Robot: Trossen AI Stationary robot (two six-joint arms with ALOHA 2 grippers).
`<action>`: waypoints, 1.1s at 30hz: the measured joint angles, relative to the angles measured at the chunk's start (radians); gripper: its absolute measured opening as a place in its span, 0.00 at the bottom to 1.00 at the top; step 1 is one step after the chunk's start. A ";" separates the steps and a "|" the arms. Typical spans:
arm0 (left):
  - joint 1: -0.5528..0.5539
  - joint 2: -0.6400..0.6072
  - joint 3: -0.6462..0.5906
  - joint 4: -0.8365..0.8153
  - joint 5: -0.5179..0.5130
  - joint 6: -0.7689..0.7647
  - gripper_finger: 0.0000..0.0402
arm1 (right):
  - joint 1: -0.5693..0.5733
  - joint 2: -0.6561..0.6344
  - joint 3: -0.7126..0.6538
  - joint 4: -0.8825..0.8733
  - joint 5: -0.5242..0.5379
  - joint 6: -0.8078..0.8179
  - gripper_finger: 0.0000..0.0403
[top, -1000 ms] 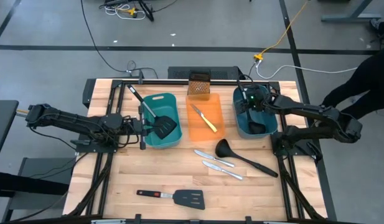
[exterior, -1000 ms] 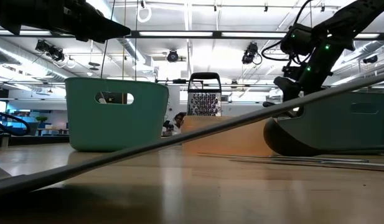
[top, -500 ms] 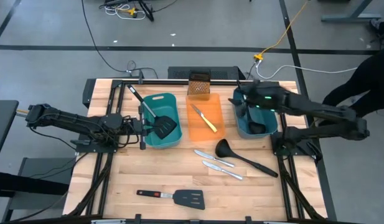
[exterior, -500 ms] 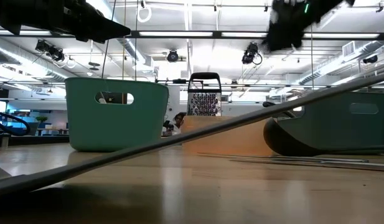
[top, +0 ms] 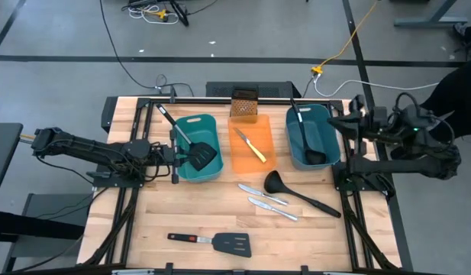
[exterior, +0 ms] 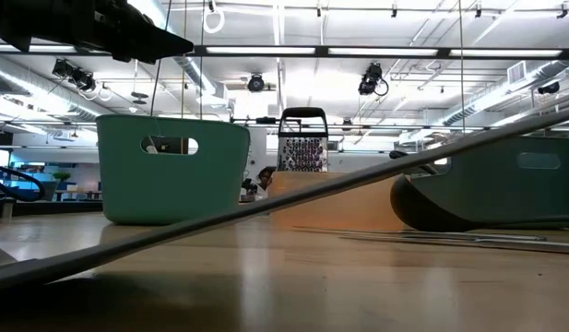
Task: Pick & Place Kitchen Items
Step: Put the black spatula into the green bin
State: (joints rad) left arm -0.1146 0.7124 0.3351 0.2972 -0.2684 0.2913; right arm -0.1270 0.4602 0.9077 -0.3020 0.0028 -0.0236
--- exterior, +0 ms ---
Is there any person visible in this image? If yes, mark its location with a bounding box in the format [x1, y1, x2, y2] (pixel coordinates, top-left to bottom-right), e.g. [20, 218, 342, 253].
[255, 166, 277, 190]

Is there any white hanging ring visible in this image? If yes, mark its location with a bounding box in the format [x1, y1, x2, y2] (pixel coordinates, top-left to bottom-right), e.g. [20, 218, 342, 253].
[203, 8, 226, 34]

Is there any teal green plastic bin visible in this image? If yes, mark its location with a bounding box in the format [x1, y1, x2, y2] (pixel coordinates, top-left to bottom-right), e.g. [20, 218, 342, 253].
[95, 113, 252, 226]

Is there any black slotted spatula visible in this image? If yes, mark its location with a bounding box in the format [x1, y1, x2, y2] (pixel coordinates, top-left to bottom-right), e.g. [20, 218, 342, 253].
[0, 108, 569, 296]

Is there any blue-grey plastic bin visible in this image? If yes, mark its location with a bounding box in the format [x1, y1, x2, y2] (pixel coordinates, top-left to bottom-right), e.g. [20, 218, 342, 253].
[398, 136, 569, 228]

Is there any black ceiling-hung camera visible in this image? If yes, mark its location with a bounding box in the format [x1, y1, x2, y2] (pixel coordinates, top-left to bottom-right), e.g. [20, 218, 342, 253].
[246, 73, 266, 93]
[52, 58, 97, 92]
[357, 62, 389, 97]

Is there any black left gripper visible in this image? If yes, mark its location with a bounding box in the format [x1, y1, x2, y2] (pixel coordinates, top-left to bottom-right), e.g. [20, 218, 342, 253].
[0, 0, 196, 65]

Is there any black cable loop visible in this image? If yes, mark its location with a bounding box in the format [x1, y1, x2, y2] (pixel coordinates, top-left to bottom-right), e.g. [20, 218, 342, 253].
[0, 156, 46, 203]

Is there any metal box grater black handle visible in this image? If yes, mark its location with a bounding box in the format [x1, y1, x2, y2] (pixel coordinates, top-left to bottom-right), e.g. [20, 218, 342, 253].
[277, 107, 330, 173]

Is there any orange transparent plastic tray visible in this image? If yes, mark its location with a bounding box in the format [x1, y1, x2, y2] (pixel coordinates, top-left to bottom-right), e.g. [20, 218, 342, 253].
[267, 171, 409, 231]

